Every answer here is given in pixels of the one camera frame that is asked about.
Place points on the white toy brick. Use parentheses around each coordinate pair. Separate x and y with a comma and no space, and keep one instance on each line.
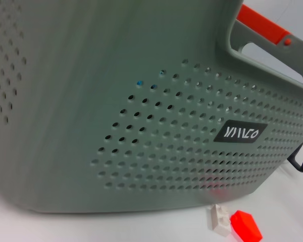
(219,219)

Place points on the red sloped toy brick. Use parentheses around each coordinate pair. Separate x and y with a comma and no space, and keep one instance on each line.
(246,225)

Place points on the grey perforated plastic storage basket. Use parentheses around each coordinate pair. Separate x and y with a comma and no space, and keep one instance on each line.
(91,100)

